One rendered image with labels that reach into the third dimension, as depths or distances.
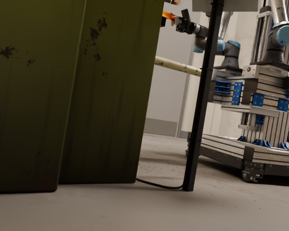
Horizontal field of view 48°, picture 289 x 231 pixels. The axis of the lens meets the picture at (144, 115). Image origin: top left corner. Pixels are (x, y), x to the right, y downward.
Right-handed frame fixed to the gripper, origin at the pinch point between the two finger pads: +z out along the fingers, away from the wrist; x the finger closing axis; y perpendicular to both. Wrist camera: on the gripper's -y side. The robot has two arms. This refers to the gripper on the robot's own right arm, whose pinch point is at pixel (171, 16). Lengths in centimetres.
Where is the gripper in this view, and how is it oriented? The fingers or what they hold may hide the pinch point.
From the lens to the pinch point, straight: 225.4
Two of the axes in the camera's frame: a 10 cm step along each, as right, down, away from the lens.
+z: -7.9, -1.0, -6.1
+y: -1.5, 9.9, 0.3
